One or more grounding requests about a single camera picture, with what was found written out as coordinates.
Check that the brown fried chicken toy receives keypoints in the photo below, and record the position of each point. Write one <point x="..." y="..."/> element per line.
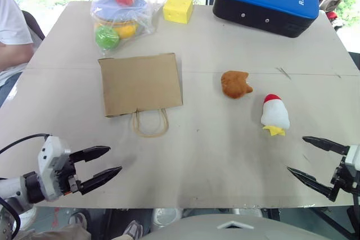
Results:
<point x="234" y="84"/>

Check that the green plush ball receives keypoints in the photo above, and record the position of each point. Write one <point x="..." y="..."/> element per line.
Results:
<point x="107" y="37"/>

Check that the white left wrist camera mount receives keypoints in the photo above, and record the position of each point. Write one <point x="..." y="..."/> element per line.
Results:
<point x="50" y="153"/>

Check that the dark chair back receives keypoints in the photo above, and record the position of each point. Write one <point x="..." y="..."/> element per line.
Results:
<point x="35" y="26"/>

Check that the white chicken plush toy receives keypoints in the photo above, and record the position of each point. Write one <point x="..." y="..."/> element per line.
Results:
<point x="275" y="113"/>

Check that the person in white shirt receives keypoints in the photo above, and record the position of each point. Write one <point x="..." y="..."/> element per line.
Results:
<point x="11" y="40"/>

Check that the bystander grey shoe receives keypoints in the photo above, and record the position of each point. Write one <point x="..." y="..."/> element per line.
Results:
<point x="78" y="219"/>
<point x="133" y="228"/>

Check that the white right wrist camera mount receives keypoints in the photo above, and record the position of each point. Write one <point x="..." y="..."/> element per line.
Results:
<point x="353" y="155"/>

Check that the yellow plush toy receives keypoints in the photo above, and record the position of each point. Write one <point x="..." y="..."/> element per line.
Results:
<point x="126" y="29"/>

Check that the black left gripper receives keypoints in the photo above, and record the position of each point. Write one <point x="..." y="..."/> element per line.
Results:
<point x="66" y="176"/>

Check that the yellow cheese plush cube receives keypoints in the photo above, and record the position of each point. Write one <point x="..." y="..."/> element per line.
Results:
<point x="177" y="9"/>

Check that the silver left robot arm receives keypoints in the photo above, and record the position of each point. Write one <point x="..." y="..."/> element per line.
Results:
<point x="11" y="188"/>

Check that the clear plastic bag of toys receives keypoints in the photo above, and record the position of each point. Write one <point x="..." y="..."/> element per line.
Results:
<point x="143" y="18"/>

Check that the grey robot torso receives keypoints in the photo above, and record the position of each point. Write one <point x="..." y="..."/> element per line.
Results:
<point x="239" y="227"/>

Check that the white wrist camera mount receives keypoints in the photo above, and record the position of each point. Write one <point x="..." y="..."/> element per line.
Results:
<point x="353" y="155"/>
<point x="50" y="153"/>

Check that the white sneaker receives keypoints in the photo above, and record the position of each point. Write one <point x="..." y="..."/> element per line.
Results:
<point x="26" y="217"/>

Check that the purple plush hat toy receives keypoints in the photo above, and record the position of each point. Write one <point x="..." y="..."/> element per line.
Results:
<point x="121" y="11"/>

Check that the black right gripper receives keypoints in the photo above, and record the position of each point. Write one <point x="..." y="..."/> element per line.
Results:
<point x="347" y="179"/>

